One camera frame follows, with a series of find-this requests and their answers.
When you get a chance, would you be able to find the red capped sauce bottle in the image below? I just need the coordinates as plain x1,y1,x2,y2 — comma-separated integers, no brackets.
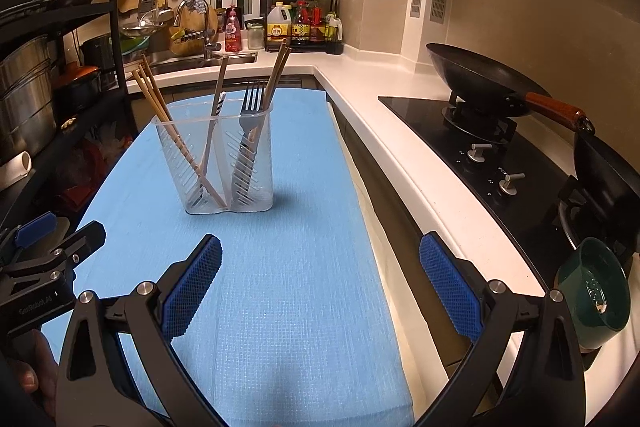
308,3,326,42

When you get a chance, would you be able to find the oil bottle with yellow label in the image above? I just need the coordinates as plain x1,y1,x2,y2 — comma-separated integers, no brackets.
265,3,293,45

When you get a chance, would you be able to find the black shelf rack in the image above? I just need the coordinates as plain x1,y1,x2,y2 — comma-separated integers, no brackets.
0,0,178,228

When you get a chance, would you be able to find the black frying pan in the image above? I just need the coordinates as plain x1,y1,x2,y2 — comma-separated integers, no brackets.
572,132,640,228

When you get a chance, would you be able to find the white handled fork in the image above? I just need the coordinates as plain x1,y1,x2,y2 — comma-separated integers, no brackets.
232,80,269,208

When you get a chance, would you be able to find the black burner grate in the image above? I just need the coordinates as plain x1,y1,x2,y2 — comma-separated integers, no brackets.
442,94,518,145
555,177,636,258

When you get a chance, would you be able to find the large steel pot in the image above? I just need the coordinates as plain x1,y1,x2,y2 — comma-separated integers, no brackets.
0,34,57,165

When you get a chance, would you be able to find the pot with orange lid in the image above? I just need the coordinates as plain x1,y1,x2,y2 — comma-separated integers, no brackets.
52,64,101,110

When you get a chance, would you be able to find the pink dish soap bottle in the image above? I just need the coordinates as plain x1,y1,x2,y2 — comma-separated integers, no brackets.
223,5,244,52

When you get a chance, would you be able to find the red plastic bag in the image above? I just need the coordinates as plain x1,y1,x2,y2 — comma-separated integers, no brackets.
70,129,136,202

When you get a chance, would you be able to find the person's left hand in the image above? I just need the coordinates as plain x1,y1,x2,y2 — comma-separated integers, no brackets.
0,329,60,417

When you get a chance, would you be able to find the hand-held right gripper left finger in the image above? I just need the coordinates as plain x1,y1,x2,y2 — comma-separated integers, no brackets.
55,234,236,427

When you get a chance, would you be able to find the white paper roll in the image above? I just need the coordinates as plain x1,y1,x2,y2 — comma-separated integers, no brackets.
0,150,33,192

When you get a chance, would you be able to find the dark soy sauce bottle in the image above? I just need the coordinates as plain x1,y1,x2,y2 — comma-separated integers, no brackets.
291,2,311,42

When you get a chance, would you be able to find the black wok with wooden handle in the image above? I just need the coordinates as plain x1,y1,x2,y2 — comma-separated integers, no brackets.
425,43,596,135

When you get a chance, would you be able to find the black glass gas hob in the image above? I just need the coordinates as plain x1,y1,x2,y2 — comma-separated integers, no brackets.
377,94,640,358

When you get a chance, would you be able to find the steel bowl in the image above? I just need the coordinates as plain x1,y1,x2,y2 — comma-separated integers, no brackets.
121,9,166,32

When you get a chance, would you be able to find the clear plastic utensil holder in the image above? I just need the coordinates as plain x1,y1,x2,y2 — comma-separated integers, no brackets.
151,99,275,215

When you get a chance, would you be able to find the black spice rack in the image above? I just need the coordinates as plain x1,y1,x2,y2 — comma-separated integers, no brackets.
265,0,346,54

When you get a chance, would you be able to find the chrome faucet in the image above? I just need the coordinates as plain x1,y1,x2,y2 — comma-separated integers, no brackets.
172,0,223,62

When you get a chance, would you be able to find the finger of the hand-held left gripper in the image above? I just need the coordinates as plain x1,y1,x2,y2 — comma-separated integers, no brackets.
2,213,57,253
50,221,107,269

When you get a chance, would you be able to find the steel sink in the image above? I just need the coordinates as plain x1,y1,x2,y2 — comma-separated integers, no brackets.
127,50,259,80

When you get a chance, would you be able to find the wooden cutting board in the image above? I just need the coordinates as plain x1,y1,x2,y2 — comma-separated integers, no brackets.
167,0,219,56

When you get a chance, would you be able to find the green basin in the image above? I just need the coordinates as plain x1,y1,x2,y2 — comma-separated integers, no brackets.
120,36,152,58

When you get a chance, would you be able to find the black pot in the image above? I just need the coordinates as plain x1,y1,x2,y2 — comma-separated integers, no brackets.
80,34,117,72

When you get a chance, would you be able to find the brown handled fork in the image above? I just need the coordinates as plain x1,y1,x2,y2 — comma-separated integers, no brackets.
192,55,230,202

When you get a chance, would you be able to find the blue cloth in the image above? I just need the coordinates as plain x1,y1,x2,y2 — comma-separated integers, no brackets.
40,88,416,427

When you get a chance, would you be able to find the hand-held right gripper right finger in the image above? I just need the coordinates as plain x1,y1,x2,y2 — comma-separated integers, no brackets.
415,232,587,427

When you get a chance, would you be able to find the bunch of wooden chopsticks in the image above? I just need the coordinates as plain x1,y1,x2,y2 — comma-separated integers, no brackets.
131,38,292,212

